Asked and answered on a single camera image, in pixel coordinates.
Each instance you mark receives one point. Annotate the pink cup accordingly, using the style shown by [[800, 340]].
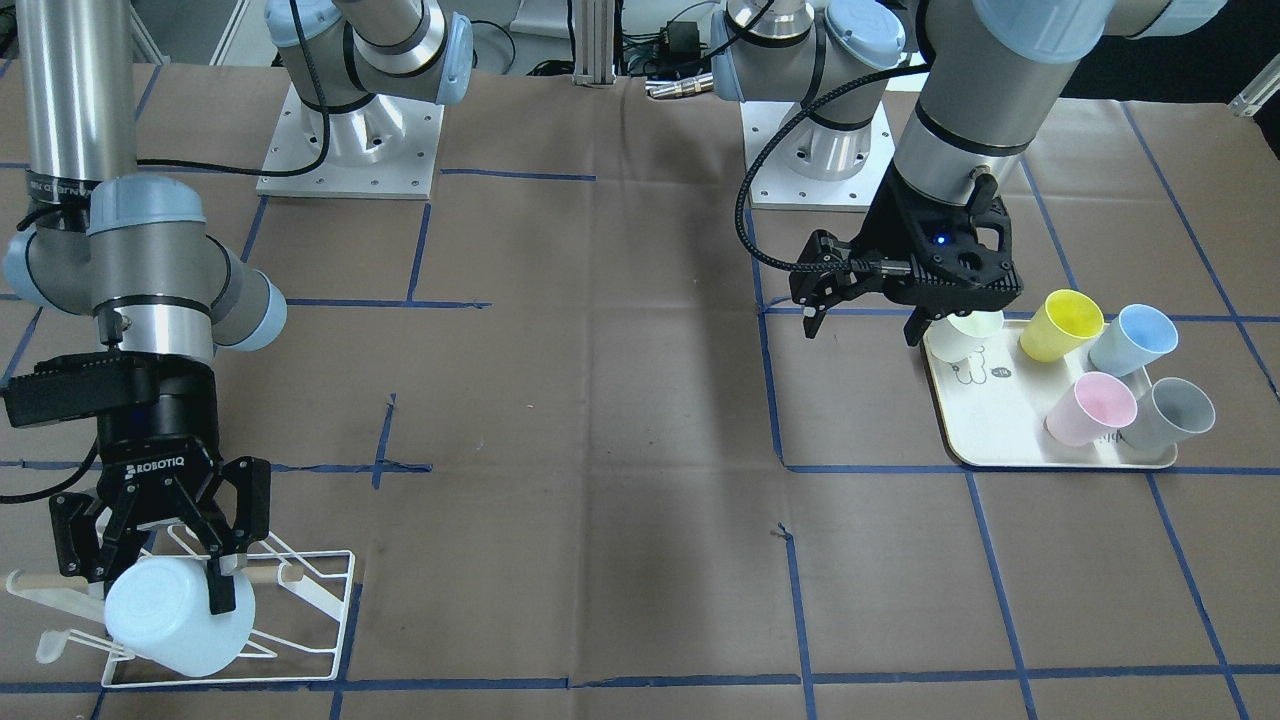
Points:
[[1096, 405]]

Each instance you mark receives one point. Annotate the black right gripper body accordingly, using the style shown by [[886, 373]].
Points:
[[160, 432]]

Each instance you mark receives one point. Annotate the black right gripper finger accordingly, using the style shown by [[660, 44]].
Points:
[[95, 541], [251, 479]]

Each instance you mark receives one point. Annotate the grey cup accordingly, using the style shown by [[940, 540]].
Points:
[[1172, 410]]

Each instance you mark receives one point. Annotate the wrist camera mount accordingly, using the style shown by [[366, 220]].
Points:
[[76, 386], [957, 258]]

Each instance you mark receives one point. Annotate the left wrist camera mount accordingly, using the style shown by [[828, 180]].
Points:
[[957, 258]]

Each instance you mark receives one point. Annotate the aluminium frame post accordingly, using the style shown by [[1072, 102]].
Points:
[[595, 35]]

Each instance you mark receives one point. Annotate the white cup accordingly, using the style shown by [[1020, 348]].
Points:
[[956, 337]]

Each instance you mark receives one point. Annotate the cream rabbit tray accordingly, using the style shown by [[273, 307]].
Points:
[[992, 408]]

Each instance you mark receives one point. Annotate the yellow cup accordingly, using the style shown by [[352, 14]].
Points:
[[1065, 320]]

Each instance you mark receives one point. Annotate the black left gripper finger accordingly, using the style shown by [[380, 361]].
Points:
[[815, 310], [835, 285]]

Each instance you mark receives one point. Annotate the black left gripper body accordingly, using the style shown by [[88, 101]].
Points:
[[884, 236]]

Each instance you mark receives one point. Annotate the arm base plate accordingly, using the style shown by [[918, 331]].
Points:
[[817, 168], [384, 150]]

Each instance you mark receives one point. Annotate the white wire cup rack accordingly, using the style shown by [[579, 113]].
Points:
[[301, 622]]

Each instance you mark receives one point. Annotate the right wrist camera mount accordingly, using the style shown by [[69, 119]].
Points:
[[76, 386]]

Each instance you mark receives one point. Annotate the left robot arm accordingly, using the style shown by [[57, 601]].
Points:
[[993, 70]]

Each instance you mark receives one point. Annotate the light blue cup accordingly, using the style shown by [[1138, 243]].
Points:
[[160, 610], [1139, 335]]

